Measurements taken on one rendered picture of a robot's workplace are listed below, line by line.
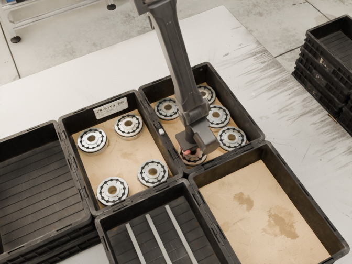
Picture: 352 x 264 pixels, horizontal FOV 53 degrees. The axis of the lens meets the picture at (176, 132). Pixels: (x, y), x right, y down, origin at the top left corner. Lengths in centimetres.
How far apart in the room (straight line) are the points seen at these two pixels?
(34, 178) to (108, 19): 206
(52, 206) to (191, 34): 108
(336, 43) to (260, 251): 145
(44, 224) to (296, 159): 94
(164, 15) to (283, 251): 75
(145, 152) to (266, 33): 195
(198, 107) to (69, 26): 231
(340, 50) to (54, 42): 208
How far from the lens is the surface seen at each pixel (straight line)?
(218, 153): 124
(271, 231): 115
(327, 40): 226
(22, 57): 301
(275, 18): 314
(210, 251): 111
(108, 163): 124
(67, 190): 124
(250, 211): 116
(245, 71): 167
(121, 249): 112
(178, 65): 83
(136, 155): 124
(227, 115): 130
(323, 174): 143
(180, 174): 108
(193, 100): 92
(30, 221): 124
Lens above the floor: 190
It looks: 56 degrees down
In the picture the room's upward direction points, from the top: 3 degrees counter-clockwise
